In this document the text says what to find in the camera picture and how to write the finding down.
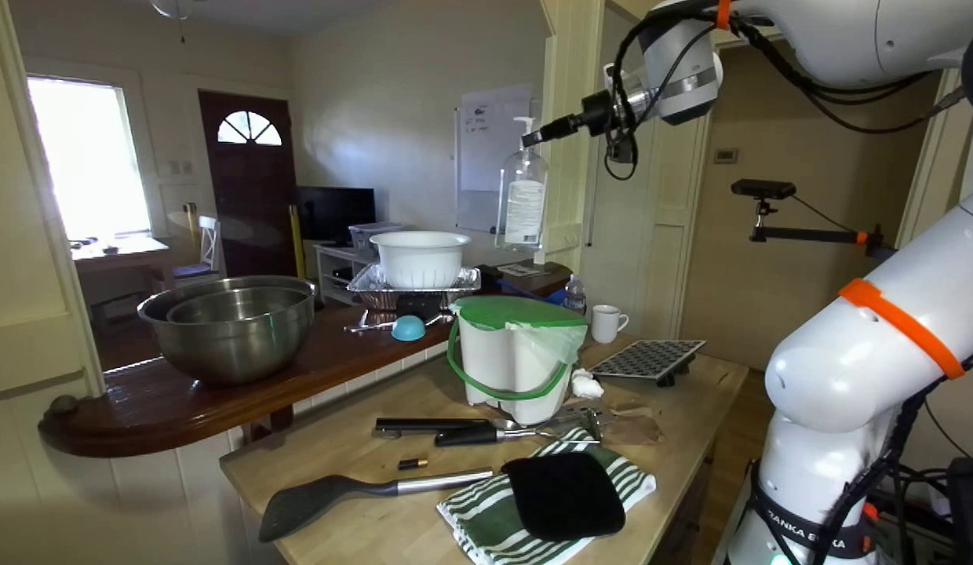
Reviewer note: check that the white wall board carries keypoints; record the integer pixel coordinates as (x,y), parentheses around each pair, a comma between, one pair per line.
(489,142)

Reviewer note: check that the small capped water bottle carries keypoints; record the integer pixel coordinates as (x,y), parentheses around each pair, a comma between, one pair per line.
(574,298)

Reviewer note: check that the black cloth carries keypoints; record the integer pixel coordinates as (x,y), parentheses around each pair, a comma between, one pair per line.
(559,497)

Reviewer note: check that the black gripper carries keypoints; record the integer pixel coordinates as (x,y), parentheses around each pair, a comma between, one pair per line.
(610,113)

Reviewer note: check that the black comb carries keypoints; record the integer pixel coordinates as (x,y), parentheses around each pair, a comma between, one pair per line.
(411,426)

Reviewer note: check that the dark brown door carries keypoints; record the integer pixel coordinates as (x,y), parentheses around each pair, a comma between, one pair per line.
(253,210)

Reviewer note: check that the steel mixing bowl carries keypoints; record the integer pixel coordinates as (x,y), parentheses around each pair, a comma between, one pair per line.
(231,333)

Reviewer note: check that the white television stand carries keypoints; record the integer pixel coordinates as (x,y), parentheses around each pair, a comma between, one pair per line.
(334,272)

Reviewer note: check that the white ceramic mug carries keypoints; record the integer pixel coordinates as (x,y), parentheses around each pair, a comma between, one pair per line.
(606,324)

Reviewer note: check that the small dark brown object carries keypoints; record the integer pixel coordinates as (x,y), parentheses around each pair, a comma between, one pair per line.
(411,462)

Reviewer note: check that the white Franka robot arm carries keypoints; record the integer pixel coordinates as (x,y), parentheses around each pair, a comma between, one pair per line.
(865,378)

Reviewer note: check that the white crumpled wad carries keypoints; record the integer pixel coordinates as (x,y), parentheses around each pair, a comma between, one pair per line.
(587,389)

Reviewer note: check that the black television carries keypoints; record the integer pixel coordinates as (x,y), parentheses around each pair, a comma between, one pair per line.
(334,216)

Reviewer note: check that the black white checkerboard panel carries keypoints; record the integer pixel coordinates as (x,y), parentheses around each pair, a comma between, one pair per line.
(648,360)

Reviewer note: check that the black camera on boom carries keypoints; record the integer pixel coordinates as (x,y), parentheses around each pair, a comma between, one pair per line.
(764,190)

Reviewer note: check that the green white striped towel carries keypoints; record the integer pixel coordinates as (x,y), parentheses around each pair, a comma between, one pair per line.
(474,518)

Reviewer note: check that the light wooden table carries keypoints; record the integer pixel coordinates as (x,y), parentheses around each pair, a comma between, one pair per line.
(380,523)

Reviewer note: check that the blue round kitchen utensil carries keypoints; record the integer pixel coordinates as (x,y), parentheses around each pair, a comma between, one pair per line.
(409,327)

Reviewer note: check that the bright window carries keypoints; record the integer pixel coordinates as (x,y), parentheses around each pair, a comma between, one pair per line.
(90,157)

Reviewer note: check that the aluminium foil tray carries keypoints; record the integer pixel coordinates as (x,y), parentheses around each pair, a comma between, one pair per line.
(359,281)

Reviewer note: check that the tall clear pump bottle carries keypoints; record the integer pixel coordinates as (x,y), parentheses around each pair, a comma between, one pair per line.
(526,210)

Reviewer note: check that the silver fork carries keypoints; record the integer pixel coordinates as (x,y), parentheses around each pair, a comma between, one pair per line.
(365,324)

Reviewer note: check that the dark wooden counter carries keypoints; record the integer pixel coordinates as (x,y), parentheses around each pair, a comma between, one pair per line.
(143,408)

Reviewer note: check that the white bin with green lid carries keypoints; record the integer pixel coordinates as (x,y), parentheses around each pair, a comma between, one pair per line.
(512,367)

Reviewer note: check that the silver metal utensil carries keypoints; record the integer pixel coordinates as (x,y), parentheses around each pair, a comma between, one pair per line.
(439,320)

